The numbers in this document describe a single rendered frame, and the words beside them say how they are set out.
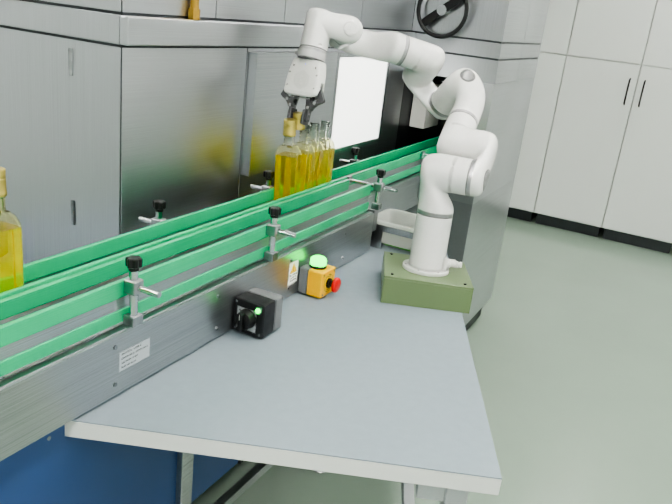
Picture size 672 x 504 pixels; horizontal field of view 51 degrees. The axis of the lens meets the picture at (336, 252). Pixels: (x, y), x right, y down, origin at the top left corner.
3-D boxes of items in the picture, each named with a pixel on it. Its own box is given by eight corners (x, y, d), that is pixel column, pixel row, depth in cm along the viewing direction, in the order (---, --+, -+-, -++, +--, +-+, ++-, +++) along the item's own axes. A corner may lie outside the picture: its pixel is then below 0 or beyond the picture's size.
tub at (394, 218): (386, 231, 240) (389, 207, 238) (447, 247, 231) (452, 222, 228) (364, 243, 226) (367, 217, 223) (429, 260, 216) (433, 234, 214)
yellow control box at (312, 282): (310, 285, 188) (312, 259, 186) (334, 293, 185) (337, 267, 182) (296, 293, 182) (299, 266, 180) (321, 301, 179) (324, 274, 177)
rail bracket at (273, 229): (270, 257, 169) (274, 204, 164) (296, 265, 166) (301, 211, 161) (261, 261, 165) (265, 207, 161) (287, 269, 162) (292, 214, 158)
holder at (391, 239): (371, 229, 243) (374, 207, 240) (446, 248, 231) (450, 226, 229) (349, 240, 228) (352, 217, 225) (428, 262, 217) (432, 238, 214)
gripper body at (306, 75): (288, 50, 188) (279, 91, 189) (321, 54, 183) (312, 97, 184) (302, 57, 194) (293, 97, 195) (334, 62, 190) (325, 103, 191)
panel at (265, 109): (372, 140, 277) (384, 51, 266) (379, 141, 276) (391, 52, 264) (240, 174, 200) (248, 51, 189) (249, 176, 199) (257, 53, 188)
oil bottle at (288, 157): (282, 212, 203) (285, 140, 194) (299, 216, 201) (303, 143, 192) (272, 217, 198) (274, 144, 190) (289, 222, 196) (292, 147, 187)
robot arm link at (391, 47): (404, 64, 192) (333, 40, 186) (387, 68, 204) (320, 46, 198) (412, 33, 192) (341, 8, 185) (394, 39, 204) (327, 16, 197)
